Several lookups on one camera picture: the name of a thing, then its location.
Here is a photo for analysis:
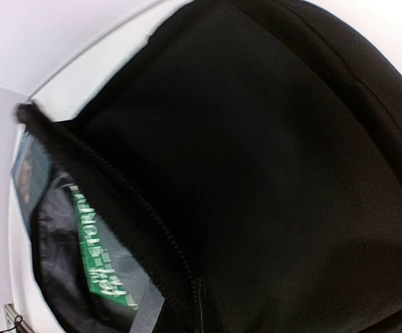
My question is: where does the black student backpack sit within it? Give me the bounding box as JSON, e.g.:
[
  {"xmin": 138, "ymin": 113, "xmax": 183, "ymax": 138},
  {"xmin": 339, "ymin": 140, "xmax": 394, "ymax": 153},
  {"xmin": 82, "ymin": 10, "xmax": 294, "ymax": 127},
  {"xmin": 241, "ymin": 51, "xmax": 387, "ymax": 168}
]
[{"xmin": 17, "ymin": 1, "xmax": 402, "ymax": 332}]

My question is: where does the green paperback book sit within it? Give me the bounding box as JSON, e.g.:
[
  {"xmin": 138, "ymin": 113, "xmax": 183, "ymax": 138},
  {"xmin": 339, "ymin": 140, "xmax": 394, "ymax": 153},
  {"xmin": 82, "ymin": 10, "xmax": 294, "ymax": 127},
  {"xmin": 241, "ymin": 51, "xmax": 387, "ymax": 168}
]
[{"xmin": 69, "ymin": 185, "xmax": 165, "ymax": 332}]

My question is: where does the dark blue hardcover book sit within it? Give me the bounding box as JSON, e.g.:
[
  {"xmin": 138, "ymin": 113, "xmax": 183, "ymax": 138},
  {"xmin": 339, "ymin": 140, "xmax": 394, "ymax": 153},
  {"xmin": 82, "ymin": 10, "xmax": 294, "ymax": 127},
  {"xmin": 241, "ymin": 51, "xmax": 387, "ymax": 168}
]
[{"xmin": 12, "ymin": 131, "xmax": 51, "ymax": 230}]

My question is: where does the aluminium mounting rail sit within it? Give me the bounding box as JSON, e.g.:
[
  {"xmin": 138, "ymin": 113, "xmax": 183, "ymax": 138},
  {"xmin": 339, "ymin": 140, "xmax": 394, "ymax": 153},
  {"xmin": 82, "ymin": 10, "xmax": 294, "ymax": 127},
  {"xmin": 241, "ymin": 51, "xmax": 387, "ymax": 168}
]
[{"xmin": 3, "ymin": 303, "xmax": 23, "ymax": 332}]

